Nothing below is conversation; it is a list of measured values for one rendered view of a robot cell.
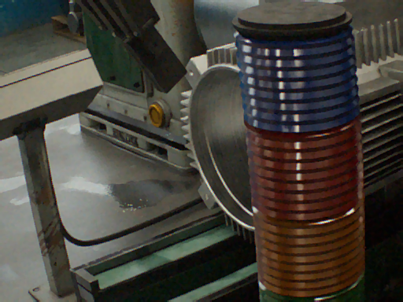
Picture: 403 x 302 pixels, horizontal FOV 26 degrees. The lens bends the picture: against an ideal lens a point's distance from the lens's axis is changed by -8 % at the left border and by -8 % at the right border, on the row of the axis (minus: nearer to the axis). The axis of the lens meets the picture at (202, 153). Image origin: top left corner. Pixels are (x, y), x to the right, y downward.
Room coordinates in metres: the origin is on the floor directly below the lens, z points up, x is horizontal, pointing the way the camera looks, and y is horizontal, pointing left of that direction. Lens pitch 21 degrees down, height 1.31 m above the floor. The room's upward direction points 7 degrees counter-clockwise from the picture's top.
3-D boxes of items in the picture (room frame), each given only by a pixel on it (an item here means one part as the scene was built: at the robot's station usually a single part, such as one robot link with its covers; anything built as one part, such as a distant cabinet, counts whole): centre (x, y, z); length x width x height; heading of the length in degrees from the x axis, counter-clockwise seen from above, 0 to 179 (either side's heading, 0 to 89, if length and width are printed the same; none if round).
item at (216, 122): (0.82, -0.12, 1.02); 0.20 x 0.19 x 0.19; 124
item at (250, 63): (0.42, -0.05, 1.19); 0.06 x 0.06 x 0.04
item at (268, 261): (0.42, -0.05, 1.10); 0.06 x 0.06 x 0.04
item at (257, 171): (0.42, -0.05, 1.14); 0.06 x 0.06 x 0.04
